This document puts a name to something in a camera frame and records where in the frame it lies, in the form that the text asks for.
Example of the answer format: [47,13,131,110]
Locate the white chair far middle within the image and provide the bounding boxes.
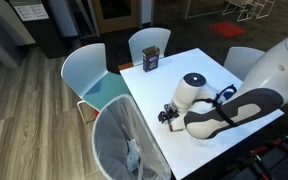
[118,27,171,70]

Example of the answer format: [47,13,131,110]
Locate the red clamp tripod stand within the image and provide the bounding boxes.
[227,134,288,180]

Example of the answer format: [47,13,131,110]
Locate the white trash bin with liner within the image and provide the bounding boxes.
[91,94,171,180]

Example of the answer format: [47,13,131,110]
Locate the white chair orange seat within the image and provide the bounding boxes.
[224,46,265,80]

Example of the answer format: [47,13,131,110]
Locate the brown M&M's candy box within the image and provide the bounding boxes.
[169,121,185,132]

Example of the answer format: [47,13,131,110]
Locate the white chair teal seat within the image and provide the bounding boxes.
[61,43,130,123]

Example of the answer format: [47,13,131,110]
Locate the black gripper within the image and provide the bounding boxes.
[158,104,179,123]

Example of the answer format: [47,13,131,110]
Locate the white wire frame chairs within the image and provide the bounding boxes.
[222,0,276,22]

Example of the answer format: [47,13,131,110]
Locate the white poster sign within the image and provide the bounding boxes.
[10,0,49,21]

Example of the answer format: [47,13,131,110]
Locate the open blue cardboard box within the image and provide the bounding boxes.
[142,46,160,72]

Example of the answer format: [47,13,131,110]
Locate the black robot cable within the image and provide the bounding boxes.
[193,84,239,128]

